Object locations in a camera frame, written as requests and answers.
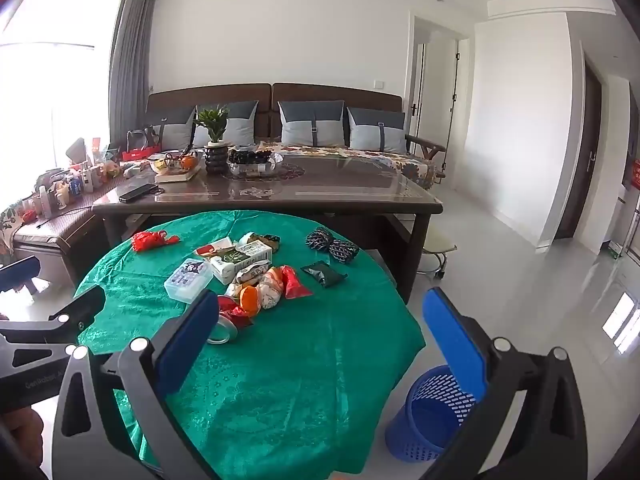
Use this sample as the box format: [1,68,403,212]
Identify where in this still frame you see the blue plastic basket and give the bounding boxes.
[384,364,488,463]

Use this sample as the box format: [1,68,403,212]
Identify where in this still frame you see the dark wooden door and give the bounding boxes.
[553,56,604,242]

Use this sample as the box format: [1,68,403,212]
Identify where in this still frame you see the green tablecloth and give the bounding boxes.
[72,210,427,480]

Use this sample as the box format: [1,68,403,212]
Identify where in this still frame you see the white cartoon print box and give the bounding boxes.
[164,258,215,304]

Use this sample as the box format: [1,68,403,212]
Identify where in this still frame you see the red orange snack bag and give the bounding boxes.
[255,265,314,312]

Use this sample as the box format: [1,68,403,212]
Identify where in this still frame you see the red plastic bag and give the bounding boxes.
[131,230,182,252]

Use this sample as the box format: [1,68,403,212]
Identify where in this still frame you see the red white snack packet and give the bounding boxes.
[192,240,236,257]

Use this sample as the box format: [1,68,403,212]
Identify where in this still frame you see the black ribbed vase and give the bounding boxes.
[203,142,231,176]

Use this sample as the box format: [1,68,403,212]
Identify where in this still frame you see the person's left hand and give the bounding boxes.
[0,406,47,466]

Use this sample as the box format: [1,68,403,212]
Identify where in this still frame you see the grey white pillow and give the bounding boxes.
[346,106,407,155]
[277,100,346,147]
[158,106,197,152]
[193,100,260,149]

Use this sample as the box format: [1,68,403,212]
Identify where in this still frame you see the dark green packet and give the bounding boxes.
[301,261,349,290]

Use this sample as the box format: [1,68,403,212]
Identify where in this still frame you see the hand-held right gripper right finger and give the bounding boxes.
[421,287,588,480]

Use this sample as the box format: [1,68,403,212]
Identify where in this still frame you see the beige snack wrapper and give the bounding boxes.
[225,265,273,299]

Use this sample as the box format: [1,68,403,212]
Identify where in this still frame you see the cream rolling stool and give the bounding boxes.
[421,227,459,281]

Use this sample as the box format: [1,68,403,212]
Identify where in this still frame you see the green potted plant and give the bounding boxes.
[192,104,231,144]

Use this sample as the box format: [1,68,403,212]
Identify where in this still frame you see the beige book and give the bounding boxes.
[153,165,201,184]

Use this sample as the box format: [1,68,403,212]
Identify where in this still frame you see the thin black pole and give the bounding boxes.
[446,40,462,182]

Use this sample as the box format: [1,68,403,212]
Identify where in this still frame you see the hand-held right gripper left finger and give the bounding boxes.
[52,289,221,480]

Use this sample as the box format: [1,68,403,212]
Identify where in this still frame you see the red box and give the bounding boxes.
[121,146,162,162]

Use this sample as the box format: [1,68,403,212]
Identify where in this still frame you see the grey curtain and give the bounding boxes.
[108,0,157,150]

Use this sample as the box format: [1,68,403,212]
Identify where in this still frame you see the trash packets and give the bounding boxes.
[207,296,254,346]

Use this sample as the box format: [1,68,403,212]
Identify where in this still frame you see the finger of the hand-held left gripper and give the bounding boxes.
[0,285,107,373]
[0,255,42,295]

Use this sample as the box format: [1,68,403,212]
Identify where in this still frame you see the brown side bench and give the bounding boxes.
[11,199,110,288]

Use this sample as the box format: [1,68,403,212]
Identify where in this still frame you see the glass bowl of dark fruit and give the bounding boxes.
[227,146,284,179]

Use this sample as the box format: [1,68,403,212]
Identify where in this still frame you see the dark wooden coffee table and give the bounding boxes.
[91,152,445,306]

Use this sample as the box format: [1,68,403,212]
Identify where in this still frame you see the brown packet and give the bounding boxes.
[237,231,282,252]

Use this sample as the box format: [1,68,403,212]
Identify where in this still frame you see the brown wooden sofa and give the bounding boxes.
[145,82,448,192]

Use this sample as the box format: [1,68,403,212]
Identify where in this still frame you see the row of small bottles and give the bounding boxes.
[17,149,123,223]

